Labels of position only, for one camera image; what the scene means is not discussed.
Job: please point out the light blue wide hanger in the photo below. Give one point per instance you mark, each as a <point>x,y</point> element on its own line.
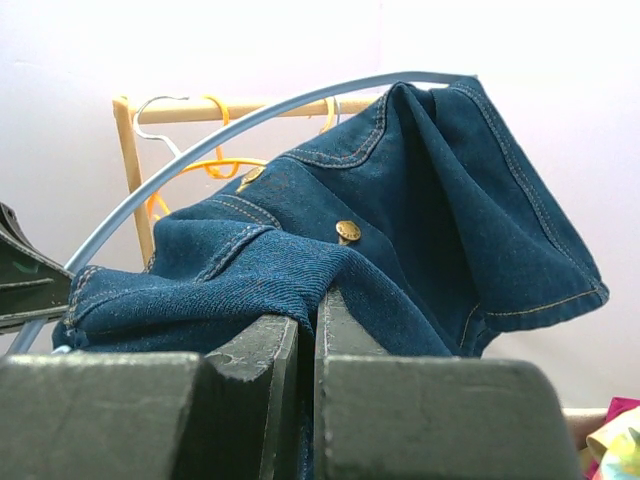
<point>175,160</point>

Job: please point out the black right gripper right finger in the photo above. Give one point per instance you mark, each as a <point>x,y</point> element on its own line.
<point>380,416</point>

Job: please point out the yellow plastic hanger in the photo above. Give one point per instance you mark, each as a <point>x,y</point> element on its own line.
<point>333,116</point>

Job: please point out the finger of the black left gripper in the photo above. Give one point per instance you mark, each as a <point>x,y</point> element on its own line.
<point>32,285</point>

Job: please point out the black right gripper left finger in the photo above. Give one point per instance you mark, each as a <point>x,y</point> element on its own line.
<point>228,415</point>

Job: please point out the orange plastic hanger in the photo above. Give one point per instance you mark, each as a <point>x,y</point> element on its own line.
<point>219,168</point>

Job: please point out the magenta pleated skirt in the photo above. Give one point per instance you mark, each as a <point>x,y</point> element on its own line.
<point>620,410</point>

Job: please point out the wooden clothes rack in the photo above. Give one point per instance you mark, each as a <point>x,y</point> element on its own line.
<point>186,122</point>

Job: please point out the dark denim skirt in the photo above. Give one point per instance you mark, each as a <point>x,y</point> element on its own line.
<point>422,210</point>

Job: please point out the pastel floral skirt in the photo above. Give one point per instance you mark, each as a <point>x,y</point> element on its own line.
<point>615,445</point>

